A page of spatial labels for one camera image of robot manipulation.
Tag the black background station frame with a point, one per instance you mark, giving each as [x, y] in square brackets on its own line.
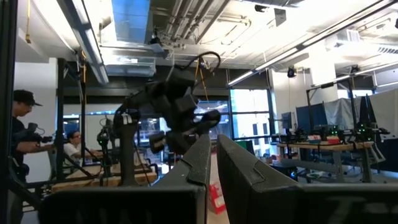
[60, 124]

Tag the large window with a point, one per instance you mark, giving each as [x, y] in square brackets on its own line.
[248, 102]

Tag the dark computer monitor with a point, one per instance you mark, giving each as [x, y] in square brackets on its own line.
[286, 120]

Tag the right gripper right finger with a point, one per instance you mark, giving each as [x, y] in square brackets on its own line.
[280, 202]

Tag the wooden background table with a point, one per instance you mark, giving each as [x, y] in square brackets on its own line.
[93, 182]
[311, 146]

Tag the black handheld camera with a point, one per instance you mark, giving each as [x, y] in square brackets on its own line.
[31, 132]

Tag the person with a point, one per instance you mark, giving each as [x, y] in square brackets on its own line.
[71, 149]
[21, 105]

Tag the long ceiling light fixture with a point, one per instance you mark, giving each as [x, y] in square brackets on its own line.
[93, 62]
[242, 77]

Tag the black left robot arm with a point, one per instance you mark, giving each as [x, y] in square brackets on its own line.
[129, 155]

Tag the black background robot arm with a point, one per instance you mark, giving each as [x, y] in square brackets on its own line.
[104, 140]

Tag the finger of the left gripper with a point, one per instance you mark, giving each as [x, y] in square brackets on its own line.
[188, 140]
[175, 143]

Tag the grey curtain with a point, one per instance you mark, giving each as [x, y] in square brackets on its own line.
[342, 113]

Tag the red Froot Loops cereal box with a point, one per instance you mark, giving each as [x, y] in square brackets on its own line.
[217, 199]

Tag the black vertical frame post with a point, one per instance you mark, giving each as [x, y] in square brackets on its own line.
[6, 93]

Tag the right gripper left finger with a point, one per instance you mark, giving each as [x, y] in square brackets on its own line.
[140, 205]

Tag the blue partition panel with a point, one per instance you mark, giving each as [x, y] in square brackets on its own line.
[311, 118]

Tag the grey partition panel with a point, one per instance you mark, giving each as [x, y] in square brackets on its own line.
[385, 112]

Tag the black ceiling camera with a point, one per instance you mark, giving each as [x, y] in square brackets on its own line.
[291, 72]

